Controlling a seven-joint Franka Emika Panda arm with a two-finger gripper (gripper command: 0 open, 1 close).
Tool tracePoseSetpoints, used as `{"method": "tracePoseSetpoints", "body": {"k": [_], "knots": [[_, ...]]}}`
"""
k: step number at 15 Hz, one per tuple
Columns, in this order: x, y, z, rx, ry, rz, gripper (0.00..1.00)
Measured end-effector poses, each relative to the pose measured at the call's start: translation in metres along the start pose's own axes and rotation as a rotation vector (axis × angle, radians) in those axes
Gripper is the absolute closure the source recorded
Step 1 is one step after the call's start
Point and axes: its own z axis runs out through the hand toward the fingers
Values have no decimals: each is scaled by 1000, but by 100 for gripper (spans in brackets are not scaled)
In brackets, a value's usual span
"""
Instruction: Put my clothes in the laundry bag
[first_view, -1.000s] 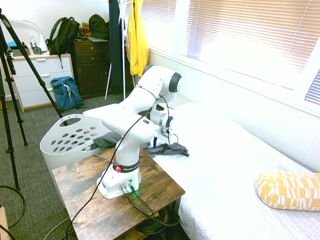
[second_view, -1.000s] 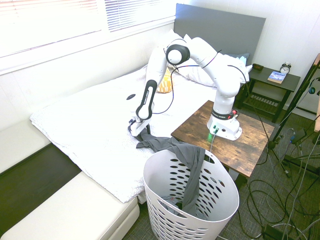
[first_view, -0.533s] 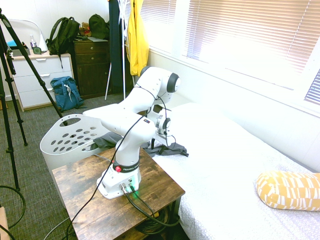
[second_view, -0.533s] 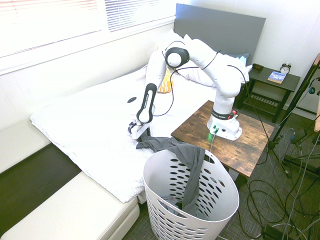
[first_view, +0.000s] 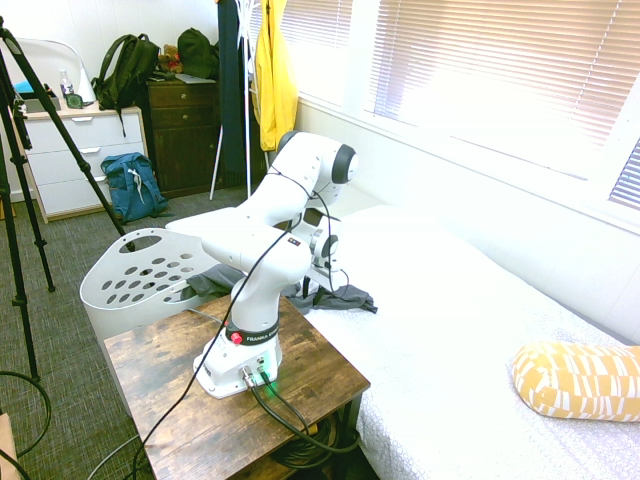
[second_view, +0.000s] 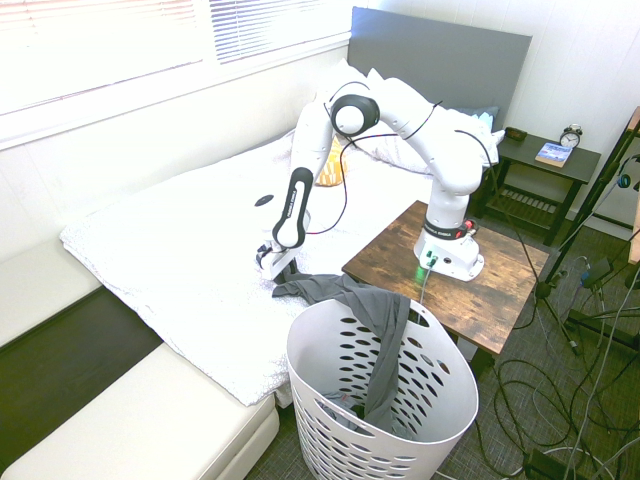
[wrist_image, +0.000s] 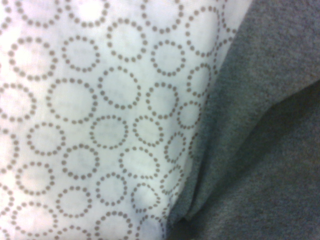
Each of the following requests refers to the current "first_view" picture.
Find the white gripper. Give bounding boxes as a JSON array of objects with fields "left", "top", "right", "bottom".
[{"left": 299, "top": 257, "right": 347, "bottom": 307}]

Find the dark grey garment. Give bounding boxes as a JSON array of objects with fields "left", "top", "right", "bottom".
[{"left": 187, "top": 264, "right": 376, "bottom": 317}]

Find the white perforated laundry basket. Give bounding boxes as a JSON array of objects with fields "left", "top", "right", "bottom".
[{"left": 78, "top": 227, "right": 212, "bottom": 342}]

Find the dark green bag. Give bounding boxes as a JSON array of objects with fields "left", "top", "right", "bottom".
[{"left": 177, "top": 27, "right": 221, "bottom": 81}]

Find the white circle-pattern bedspread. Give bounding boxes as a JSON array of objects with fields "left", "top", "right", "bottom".
[{"left": 298, "top": 204, "right": 640, "bottom": 480}]

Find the white coat rack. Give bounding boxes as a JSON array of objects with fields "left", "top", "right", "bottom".
[{"left": 208, "top": 0, "right": 267, "bottom": 201}]

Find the rustic wooden side table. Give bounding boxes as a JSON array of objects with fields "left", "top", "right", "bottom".
[{"left": 103, "top": 294, "right": 372, "bottom": 480}]

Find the dark wooden dresser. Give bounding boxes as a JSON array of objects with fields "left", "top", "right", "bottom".
[{"left": 144, "top": 77, "right": 267, "bottom": 199}]

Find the blue backpack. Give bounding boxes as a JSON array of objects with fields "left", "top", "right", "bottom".
[{"left": 99, "top": 152, "right": 169, "bottom": 225}]

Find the yellow rain jacket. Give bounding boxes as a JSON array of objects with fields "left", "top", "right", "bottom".
[{"left": 251, "top": 0, "right": 300, "bottom": 152}]

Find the navy hanging garment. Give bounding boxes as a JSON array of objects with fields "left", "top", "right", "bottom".
[{"left": 217, "top": 0, "right": 250, "bottom": 176}]

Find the narrow white window blind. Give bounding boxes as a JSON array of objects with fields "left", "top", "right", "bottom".
[
  {"left": 279, "top": 0, "right": 354, "bottom": 50},
  {"left": 608, "top": 138, "right": 640, "bottom": 207}
]

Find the brown teddy bear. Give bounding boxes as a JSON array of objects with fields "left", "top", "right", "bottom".
[{"left": 157, "top": 43, "right": 184, "bottom": 75}]

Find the white drawer dresser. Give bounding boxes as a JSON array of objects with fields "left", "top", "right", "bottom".
[{"left": 19, "top": 104, "right": 151, "bottom": 225}]

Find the yellow white patterned pillow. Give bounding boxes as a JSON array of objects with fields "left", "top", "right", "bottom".
[{"left": 510, "top": 341, "right": 640, "bottom": 424}]

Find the wide white window blind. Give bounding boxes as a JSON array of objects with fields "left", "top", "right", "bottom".
[{"left": 369, "top": 0, "right": 640, "bottom": 152}]

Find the black backpack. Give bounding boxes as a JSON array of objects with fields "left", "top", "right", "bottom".
[{"left": 90, "top": 33, "right": 162, "bottom": 139}]

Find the white desk lamp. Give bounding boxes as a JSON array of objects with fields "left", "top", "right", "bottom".
[{"left": 14, "top": 37, "right": 96, "bottom": 107}]

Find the grey desk organizer box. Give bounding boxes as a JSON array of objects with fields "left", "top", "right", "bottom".
[{"left": 22, "top": 97, "right": 62, "bottom": 114}]

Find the brown cardboard piece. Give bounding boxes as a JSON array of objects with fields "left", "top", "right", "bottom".
[{"left": 0, "top": 412, "right": 19, "bottom": 480}]

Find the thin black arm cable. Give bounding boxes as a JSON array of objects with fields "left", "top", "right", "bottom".
[{"left": 139, "top": 169, "right": 347, "bottom": 451}]

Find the thick robot base cable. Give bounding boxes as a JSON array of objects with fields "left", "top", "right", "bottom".
[
  {"left": 242, "top": 367, "right": 314, "bottom": 441},
  {"left": 259, "top": 367, "right": 362, "bottom": 456}
]

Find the coiled black cable bundle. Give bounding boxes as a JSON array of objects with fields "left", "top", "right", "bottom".
[{"left": 272, "top": 417, "right": 347, "bottom": 472}]

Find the black floor cable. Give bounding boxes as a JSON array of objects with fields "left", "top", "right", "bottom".
[{"left": 0, "top": 369, "right": 54, "bottom": 459}]

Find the black camera tripod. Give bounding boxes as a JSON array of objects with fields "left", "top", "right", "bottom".
[{"left": 0, "top": 14, "right": 129, "bottom": 382}]

